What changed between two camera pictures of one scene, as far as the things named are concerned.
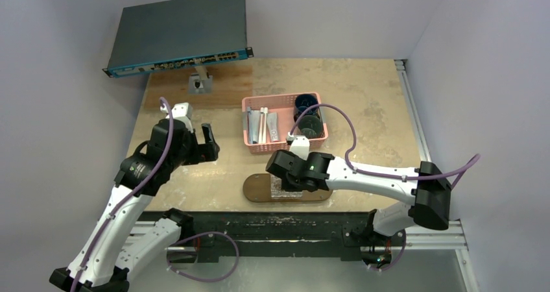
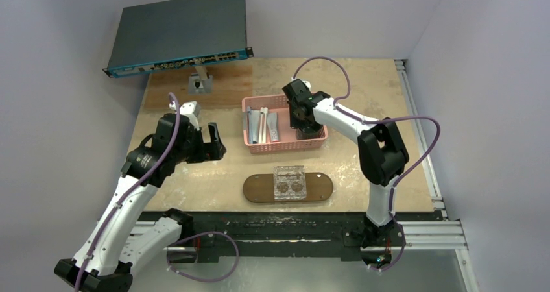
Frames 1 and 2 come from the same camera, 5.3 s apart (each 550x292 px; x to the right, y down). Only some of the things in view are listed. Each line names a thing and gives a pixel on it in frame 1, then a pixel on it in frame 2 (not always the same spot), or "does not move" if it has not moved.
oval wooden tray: (257, 188) does not move
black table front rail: (346, 235) does not move
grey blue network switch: (179, 33) does not move
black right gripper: (279, 165) → (303, 121)
